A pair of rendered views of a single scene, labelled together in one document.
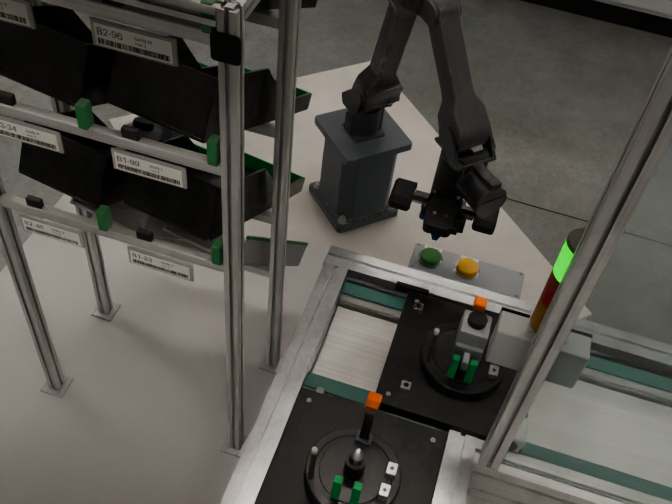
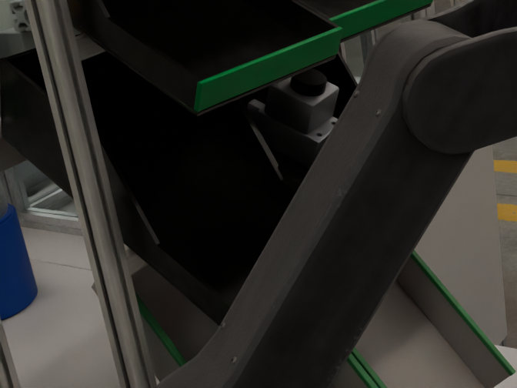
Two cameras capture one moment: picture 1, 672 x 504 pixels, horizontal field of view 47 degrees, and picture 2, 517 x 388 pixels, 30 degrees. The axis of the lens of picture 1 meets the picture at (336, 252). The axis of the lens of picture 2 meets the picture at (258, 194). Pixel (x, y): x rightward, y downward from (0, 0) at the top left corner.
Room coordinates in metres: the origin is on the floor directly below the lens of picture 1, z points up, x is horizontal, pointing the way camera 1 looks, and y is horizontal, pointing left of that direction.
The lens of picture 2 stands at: (1.16, -0.42, 1.50)
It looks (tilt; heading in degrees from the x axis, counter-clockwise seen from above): 21 degrees down; 117
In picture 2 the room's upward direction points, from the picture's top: 10 degrees counter-clockwise
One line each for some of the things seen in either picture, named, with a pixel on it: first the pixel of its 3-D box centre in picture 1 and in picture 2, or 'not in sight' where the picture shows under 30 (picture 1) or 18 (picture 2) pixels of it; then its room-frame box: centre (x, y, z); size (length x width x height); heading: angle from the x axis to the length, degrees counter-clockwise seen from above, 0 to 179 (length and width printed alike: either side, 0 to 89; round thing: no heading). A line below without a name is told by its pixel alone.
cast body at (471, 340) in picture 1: (472, 336); not in sight; (0.74, -0.23, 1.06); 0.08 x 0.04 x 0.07; 169
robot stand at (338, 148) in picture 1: (357, 167); not in sight; (1.21, -0.02, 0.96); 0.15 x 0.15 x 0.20; 32
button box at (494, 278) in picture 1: (463, 279); not in sight; (0.97, -0.24, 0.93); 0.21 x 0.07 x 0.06; 78
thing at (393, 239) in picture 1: (331, 213); not in sight; (1.18, 0.02, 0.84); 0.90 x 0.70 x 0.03; 32
